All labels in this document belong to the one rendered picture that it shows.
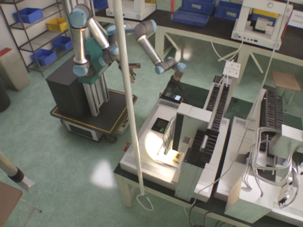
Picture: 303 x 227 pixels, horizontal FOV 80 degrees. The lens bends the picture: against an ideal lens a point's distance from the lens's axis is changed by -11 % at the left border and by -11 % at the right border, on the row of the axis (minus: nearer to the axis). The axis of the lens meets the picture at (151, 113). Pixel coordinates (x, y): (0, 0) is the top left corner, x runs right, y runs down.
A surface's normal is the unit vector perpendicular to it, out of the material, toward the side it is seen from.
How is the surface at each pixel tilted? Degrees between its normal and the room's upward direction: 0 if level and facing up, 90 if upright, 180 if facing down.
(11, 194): 5
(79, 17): 83
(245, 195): 0
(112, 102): 0
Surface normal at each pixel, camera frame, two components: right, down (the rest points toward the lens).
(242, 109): 0.00, -0.69
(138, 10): -0.41, 0.66
